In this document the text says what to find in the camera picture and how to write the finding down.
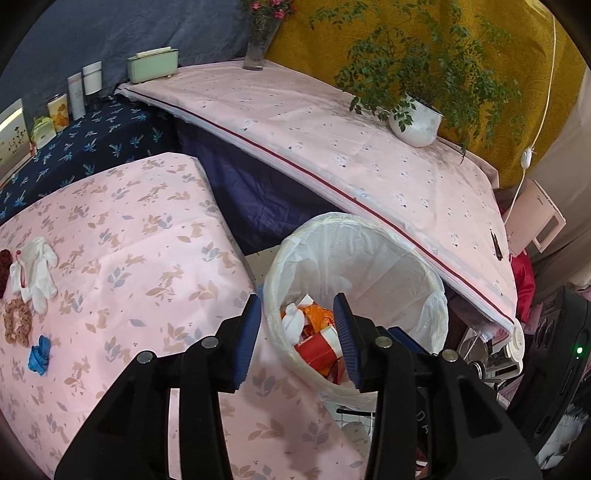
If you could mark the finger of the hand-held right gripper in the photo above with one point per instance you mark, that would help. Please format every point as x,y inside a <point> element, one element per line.
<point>406,339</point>

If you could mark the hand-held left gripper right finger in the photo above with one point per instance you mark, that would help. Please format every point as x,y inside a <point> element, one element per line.
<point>346,341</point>

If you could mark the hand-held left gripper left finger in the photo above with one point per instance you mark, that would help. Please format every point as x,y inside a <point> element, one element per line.
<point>244,341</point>

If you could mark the red and white paper cup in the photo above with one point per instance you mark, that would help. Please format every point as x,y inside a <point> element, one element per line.
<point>318,348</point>

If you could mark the trash bin with white liner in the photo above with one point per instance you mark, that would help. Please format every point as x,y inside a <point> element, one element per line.
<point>369,258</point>

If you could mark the black white furry item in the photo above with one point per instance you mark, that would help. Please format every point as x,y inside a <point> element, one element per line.
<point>568,434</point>

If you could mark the red cloth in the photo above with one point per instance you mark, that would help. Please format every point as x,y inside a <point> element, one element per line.
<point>524,286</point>

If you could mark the small black clip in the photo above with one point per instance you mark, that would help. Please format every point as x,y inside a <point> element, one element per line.
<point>496,244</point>

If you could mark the pink box device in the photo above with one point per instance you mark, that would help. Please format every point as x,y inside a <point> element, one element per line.
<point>531,212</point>

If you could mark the dark purple cloth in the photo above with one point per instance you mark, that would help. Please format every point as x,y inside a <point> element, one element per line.
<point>258,184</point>

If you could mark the small blue crumpled item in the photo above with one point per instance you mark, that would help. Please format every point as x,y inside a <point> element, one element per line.
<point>39,357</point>

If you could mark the pale pink ledge cloth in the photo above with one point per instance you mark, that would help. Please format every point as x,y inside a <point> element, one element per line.
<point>323,129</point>

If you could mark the green plant in white pot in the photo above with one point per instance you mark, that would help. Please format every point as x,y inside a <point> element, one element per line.
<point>415,124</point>

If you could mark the beige scrunchie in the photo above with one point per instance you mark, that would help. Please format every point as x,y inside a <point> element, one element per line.
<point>9,332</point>

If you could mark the dark red scrunchie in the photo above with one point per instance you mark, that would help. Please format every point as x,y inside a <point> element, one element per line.
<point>3,270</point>

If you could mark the navy floral cloth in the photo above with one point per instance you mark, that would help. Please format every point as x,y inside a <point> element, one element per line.
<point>101,134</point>

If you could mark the pale green tissue box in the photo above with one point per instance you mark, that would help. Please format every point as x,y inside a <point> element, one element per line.
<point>152,67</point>

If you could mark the small green packet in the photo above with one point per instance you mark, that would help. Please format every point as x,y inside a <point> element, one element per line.
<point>44,131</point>

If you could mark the printed tin can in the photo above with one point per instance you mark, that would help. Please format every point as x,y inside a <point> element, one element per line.
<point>59,115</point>

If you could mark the glass vase with pink flowers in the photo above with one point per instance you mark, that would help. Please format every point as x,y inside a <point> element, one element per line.
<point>256,46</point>

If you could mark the yellow backdrop cloth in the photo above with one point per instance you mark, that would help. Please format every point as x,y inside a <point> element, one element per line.
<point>295,46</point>

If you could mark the white capped bottle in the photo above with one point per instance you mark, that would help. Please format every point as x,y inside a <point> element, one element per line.
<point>92,83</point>

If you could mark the white printed card box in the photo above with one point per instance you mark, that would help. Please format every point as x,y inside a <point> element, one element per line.
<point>11,134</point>

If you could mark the blue backdrop cloth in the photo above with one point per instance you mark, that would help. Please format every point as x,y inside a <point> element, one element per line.
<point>115,27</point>

